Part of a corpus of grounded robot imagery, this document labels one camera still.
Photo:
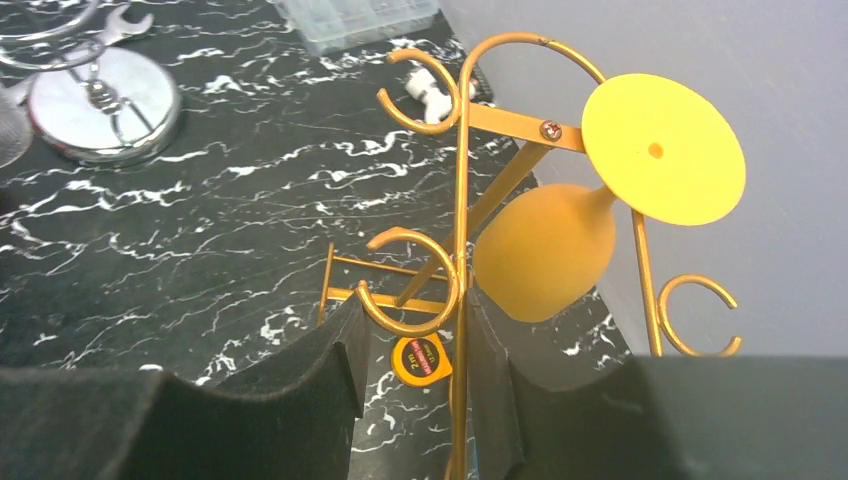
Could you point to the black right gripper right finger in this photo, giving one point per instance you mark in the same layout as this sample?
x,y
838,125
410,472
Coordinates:
x,y
539,414

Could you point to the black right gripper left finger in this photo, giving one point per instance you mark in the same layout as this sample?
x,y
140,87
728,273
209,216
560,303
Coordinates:
x,y
289,416

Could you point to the orange plastic goblet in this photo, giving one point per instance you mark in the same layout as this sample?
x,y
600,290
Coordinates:
x,y
657,146

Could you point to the gold wire glass rack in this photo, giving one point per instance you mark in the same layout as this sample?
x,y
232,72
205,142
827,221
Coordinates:
x,y
500,155

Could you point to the silver wire glass rack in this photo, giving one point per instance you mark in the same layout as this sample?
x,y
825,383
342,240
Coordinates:
x,y
102,107

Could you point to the clear cut glass goblet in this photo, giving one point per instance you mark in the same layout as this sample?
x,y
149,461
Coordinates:
x,y
16,131

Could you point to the small orange cup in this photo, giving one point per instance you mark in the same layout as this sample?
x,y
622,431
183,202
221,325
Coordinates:
x,y
420,362

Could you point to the white pipe fitting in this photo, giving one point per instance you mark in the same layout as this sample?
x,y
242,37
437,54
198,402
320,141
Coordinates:
x,y
422,86

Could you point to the clear plastic organizer box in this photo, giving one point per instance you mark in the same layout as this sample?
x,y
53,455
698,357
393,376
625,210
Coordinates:
x,y
328,26

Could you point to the silver wrench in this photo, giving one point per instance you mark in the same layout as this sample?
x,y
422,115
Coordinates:
x,y
123,23

